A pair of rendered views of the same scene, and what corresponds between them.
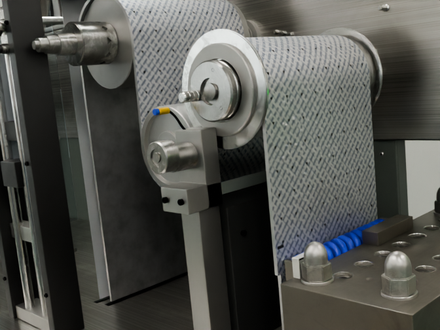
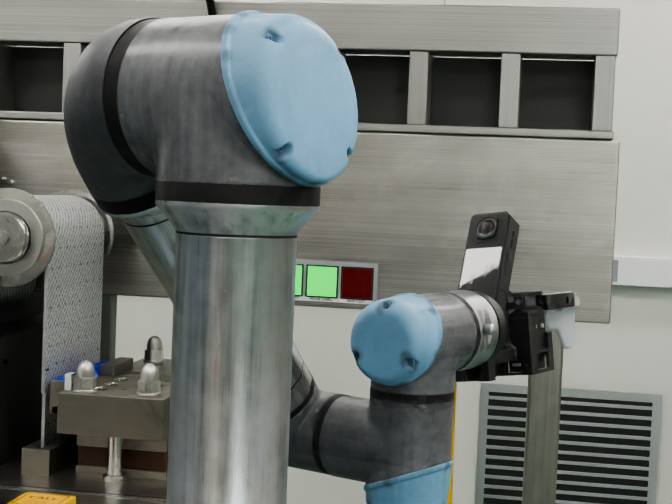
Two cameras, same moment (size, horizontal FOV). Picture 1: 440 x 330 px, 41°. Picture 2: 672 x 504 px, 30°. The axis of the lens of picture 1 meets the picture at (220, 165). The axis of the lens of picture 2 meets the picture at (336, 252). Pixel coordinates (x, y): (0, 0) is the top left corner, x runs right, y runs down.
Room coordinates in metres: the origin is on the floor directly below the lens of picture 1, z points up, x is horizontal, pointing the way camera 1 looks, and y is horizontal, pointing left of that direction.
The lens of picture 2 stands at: (-1.06, 0.71, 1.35)
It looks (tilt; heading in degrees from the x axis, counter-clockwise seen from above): 3 degrees down; 323
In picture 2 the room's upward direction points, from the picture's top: 2 degrees clockwise
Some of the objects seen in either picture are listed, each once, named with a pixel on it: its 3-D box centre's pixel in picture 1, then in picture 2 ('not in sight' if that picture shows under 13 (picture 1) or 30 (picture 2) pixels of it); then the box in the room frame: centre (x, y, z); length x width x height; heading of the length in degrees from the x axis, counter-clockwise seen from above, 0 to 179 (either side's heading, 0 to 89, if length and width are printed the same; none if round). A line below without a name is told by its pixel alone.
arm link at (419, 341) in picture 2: not in sight; (414, 340); (-0.22, -0.01, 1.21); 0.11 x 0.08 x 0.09; 109
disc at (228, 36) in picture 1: (222, 90); (8, 237); (0.73, -0.01, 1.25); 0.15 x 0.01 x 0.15; 44
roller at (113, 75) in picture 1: (169, 40); not in sight; (1.00, 0.07, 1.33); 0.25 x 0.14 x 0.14; 134
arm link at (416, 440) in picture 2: not in sight; (393, 446); (-0.20, 0.00, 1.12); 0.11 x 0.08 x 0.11; 19
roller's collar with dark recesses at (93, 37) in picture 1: (89, 43); not in sight; (0.89, 0.18, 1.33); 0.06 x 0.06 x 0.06; 44
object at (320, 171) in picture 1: (327, 183); (73, 323); (0.77, -0.14, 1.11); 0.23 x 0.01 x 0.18; 134
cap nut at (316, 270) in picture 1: (315, 260); (85, 375); (0.63, -0.10, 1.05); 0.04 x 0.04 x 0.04
